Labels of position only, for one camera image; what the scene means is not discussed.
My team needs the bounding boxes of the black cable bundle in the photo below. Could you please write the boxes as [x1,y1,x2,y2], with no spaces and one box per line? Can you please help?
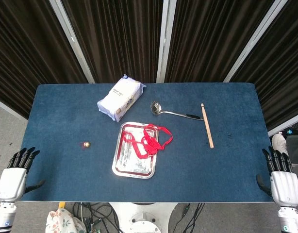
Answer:
[72,202,123,233]
[172,202,205,233]

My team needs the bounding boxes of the white tissue pack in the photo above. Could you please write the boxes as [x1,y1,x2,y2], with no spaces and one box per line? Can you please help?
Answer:
[97,74,147,123]

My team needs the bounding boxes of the wooden drumstick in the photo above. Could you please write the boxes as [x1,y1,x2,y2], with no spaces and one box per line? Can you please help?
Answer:
[200,103,215,149]

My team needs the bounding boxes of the dark pleated curtain panel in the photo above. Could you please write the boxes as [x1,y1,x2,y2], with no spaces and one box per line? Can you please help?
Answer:
[61,0,164,84]
[0,0,89,119]
[165,0,276,83]
[230,0,298,132]

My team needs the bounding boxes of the right black-fingered white robot hand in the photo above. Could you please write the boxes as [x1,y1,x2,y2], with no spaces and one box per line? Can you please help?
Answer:
[256,146,298,207]

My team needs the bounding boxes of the blue felt table mat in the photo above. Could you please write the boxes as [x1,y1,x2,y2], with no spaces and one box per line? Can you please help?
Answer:
[19,82,274,203]

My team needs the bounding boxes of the floral patterned cloth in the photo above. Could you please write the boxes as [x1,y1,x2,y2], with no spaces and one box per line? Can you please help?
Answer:
[45,208,86,233]

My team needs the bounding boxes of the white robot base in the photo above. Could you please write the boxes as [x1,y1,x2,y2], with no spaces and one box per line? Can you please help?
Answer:
[107,202,176,233]

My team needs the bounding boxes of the steel ladle black handle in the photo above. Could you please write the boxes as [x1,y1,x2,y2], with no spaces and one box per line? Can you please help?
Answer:
[150,100,204,120]

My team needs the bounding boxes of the silver partition bottom rail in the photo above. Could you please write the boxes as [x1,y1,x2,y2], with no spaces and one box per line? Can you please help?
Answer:
[267,117,298,137]
[0,97,29,121]

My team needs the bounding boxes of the red ribbon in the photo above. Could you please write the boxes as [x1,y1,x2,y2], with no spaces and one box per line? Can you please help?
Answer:
[122,124,174,160]

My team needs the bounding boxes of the left black-fingered white robot hand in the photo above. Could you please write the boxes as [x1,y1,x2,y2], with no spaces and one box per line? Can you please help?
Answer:
[0,147,46,202]

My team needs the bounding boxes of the rectangular stainless steel tray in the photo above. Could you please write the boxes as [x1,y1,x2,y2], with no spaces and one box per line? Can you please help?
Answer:
[112,121,159,180]

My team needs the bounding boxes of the silver partition post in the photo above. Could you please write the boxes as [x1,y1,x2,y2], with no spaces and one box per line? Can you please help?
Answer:
[156,0,177,83]
[223,0,283,83]
[49,0,95,84]

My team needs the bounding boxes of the white sneaker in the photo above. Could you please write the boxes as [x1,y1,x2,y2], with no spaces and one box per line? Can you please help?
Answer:
[271,132,289,156]

